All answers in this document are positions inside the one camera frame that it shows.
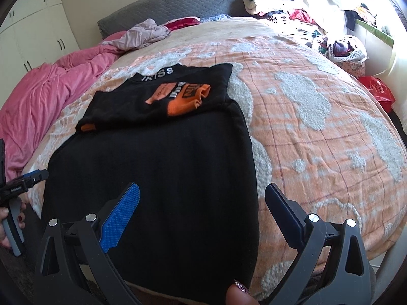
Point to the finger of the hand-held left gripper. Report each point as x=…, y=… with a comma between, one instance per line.
x=33, y=177

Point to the lilac crumpled garment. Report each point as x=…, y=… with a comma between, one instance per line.
x=143, y=35

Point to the orange plaid fleece blanket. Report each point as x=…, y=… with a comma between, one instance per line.
x=318, y=133

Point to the person's right hand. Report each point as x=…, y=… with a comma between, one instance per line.
x=238, y=295

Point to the red plastic bag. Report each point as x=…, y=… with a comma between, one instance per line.
x=378, y=92

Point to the pile of mixed clothes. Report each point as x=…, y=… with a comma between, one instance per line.
x=279, y=6

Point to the red garment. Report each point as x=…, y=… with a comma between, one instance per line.
x=182, y=23

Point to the person's left hand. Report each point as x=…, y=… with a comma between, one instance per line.
x=3, y=228

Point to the green window sill cover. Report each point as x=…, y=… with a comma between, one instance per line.
x=375, y=30

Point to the laundry basket with clothes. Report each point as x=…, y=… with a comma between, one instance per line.
x=343, y=50

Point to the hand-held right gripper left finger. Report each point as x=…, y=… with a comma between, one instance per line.
x=122, y=217

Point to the black sweater with orange cuffs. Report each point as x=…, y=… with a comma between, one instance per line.
x=159, y=181

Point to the grey quilted headboard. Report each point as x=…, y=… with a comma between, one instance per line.
x=190, y=0

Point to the dark navy garment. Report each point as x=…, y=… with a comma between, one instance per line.
x=351, y=17

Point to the cream wardrobe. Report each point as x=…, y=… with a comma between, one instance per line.
x=31, y=31

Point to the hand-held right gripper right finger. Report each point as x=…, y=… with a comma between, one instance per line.
x=283, y=214

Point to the pink duvet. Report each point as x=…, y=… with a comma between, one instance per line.
x=38, y=95

